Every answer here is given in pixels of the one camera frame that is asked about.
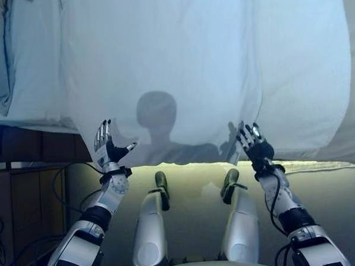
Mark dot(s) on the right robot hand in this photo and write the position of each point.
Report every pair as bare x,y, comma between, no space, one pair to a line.
260,151

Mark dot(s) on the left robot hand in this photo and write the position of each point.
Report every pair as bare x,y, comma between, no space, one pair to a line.
108,154

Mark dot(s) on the white duvet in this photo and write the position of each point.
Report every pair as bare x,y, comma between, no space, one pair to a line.
191,63

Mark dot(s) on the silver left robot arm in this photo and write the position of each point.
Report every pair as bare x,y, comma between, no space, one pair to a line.
82,239

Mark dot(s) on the white bed sheet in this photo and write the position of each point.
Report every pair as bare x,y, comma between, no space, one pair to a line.
37,71

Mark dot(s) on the wooden bedside table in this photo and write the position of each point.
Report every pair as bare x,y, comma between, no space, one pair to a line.
26,206

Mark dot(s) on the brown upholstered bed frame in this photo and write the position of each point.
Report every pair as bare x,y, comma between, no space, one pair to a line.
32,143

